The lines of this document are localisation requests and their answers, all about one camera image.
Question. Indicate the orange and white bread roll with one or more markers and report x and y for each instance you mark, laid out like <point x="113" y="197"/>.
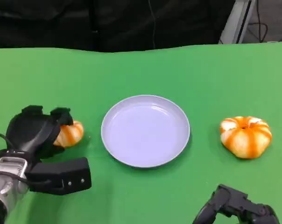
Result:
<point x="72" y="135"/>
<point x="246" y="142"/>

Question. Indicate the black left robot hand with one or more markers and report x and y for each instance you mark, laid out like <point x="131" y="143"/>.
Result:
<point x="29" y="130"/>

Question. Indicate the white frame post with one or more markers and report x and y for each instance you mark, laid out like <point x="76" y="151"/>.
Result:
<point x="234" y="23"/>

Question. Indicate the green table cloth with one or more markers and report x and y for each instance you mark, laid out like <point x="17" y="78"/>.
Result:
<point x="141" y="74"/>

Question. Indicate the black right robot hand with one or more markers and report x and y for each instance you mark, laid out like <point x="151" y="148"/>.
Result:
<point x="234" y="203"/>

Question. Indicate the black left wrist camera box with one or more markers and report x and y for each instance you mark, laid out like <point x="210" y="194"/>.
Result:
<point x="61" y="175"/>

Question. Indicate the lilac plate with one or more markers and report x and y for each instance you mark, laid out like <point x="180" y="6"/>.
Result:
<point x="145" y="133"/>

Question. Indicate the black backdrop curtain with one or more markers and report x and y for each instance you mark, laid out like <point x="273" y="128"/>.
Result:
<point x="61" y="23"/>

